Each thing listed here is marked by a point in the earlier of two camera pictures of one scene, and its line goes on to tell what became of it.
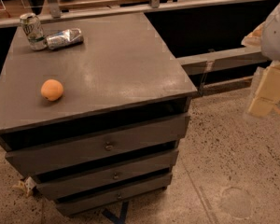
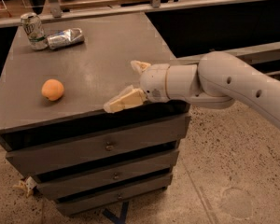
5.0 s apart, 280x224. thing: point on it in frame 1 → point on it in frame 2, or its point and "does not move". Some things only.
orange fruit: [51, 90] does not move
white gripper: [277, 35] → [153, 82]
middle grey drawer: [62, 184] does not move
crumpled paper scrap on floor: [26, 185] does not move
